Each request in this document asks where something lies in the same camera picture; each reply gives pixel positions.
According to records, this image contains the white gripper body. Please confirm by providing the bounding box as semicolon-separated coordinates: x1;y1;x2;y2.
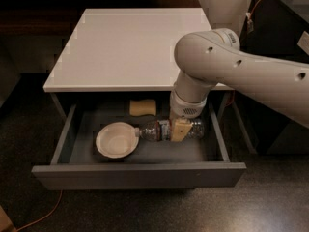
170;90;207;119

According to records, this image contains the clear plastic water bottle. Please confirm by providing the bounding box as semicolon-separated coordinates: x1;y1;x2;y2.
137;119;205;142

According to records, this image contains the grey top drawer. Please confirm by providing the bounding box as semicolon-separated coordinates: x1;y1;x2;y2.
32;92;246;189

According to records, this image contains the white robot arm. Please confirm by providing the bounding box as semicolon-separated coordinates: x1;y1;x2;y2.
170;28;309;128

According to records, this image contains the white top drawer cabinet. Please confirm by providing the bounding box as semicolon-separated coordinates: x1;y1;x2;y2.
43;8;217;93

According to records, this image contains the yellow sponge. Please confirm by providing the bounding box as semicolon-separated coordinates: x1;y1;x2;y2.
129;99;156;116

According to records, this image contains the white paper bowl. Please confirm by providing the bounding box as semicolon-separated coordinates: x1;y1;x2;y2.
96;122;139;159

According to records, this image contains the dark wooden desk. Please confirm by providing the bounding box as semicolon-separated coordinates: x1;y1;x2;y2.
0;0;201;36

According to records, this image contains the orange power cable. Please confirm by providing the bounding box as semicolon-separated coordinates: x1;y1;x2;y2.
14;189;64;232

